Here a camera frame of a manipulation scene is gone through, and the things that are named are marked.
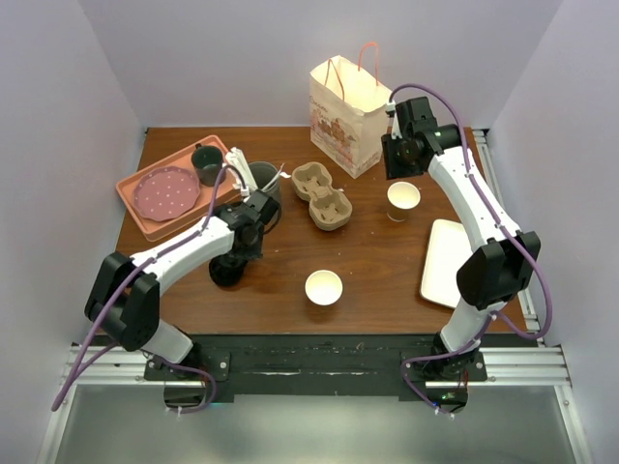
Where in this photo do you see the dark green mug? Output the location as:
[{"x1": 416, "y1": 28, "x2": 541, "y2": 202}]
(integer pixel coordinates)
[{"x1": 191, "y1": 144, "x2": 223, "y2": 187}]

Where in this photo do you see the pink rectangular tray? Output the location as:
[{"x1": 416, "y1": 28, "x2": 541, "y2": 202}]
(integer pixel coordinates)
[{"x1": 116, "y1": 145, "x2": 213, "y2": 242}]

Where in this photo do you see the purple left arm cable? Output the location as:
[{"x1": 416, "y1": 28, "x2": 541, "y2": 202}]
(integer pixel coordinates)
[{"x1": 50, "y1": 165, "x2": 252, "y2": 415}]

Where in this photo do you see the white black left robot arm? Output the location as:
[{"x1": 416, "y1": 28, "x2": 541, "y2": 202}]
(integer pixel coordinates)
[{"x1": 84, "y1": 192, "x2": 280, "y2": 379}]

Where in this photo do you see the brown paper coffee cup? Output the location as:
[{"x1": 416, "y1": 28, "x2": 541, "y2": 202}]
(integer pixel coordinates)
[{"x1": 387, "y1": 182, "x2": 421, "y2": 222}]

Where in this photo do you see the pink polka dot plate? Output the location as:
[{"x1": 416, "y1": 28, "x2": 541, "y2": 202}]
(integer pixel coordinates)
[{"x1": 132, "y1": 166, "x2": 200, "y2": 222}]

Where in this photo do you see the cardboard two-cup carrier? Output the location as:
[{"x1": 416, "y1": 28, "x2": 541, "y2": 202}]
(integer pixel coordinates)
[{"x1": 291, "y1": 161, "x2": 353, "y2": 231}]

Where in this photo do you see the white rectangular plate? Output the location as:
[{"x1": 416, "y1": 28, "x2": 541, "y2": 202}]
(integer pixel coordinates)
[{"x1": 420, "y1": 219, "x2": 472, "y2": 309}]

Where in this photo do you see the grey cylindrical utensil holder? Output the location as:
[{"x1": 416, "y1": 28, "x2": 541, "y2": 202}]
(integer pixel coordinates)
[{"x1": 249, "y1": 161, "x2": 282, "y2": 205}]

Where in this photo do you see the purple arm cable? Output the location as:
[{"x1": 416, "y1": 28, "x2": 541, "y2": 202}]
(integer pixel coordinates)
[
  {"x1": 386, "y1": 82, "x2": 553, "y2": 417},
  {"x1": 50, "y1": 165, "x2": 252, "y2": 415}
]

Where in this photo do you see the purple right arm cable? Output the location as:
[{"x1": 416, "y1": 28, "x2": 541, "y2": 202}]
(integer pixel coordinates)
[{"x1": 386, "y1": 82, "x2": 553, "y2": 417}]

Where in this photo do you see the white plastic stirrer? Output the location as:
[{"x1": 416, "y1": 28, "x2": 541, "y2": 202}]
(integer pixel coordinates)
[{"x1": 262, "y1": 163, "x2": 290, "y2": 191}]

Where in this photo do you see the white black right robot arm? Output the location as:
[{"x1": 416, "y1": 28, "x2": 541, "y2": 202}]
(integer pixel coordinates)
[{"x1": 382, "y1": 125, "x2": 543, "y2": 380}]

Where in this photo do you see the cream paper takeout bag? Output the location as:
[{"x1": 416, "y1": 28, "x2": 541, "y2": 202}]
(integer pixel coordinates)
[{"x1": 309, "y1": 53, "x2": 391, "y2": 179}]

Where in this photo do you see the black plastic cup lid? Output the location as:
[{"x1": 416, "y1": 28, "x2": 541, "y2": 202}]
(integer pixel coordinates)
[{"x1": 209, "y1": 255, "x2": 248, "y2": 287}]

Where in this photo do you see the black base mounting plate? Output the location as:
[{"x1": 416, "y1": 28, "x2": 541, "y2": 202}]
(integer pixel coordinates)
[{"x1": 96, "y1": 333, "x2": 543, "y2": 410}]

